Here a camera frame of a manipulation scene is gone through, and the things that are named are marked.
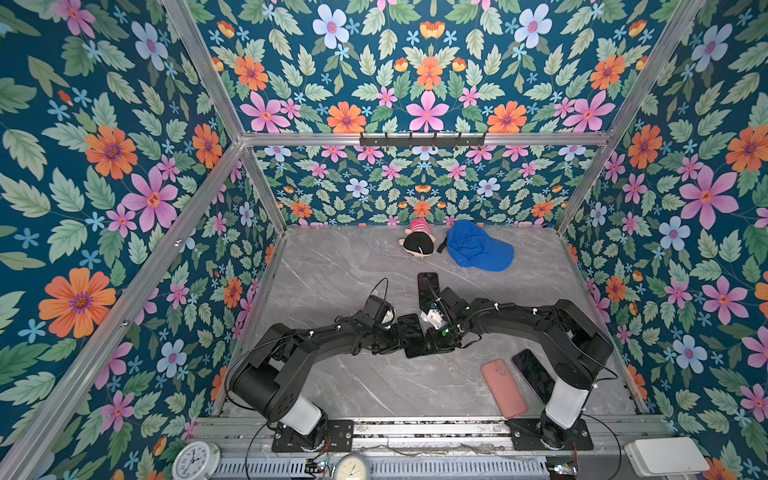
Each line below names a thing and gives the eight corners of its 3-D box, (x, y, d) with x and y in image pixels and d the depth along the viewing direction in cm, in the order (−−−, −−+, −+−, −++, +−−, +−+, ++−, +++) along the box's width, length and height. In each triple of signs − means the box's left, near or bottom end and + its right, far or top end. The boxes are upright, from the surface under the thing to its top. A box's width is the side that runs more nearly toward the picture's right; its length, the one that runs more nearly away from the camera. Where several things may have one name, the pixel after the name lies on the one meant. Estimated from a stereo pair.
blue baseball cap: (433, 247, 116) (433, 241, 113) (460, 222, 125) (461, 216, 122) (492, 285, 105) (495, 279, 102) (517, 254, 114) (520, 248, 111)
